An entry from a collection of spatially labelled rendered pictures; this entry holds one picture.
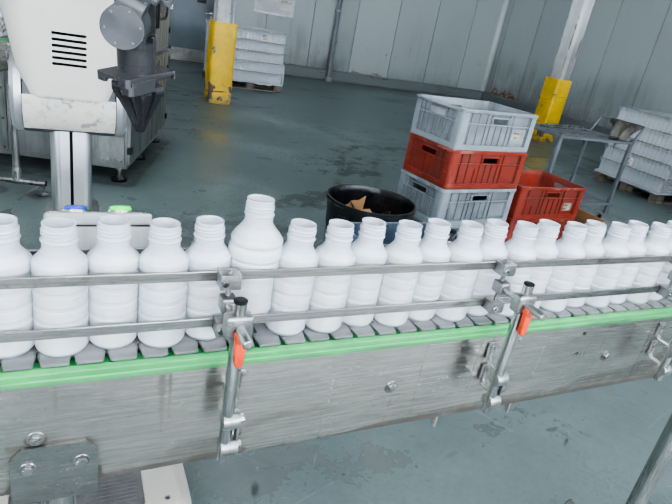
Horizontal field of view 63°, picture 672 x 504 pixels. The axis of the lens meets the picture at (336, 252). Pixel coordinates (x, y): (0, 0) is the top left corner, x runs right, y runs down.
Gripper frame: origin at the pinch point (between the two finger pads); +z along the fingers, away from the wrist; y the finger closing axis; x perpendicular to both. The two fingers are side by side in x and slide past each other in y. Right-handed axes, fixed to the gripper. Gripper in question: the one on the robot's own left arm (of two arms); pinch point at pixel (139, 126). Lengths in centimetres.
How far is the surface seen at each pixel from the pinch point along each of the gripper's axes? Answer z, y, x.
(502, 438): 134, 111, -77
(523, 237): 6, 24, -61
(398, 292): 12.7, 3.7, -48.0
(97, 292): 8.0, -27.6, -20.6
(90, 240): 9.1, -19.1, -9.6
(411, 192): 99, 228, 17
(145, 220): 7.2, -12.5, -13.4
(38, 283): 4.8, -33.0, -18.1
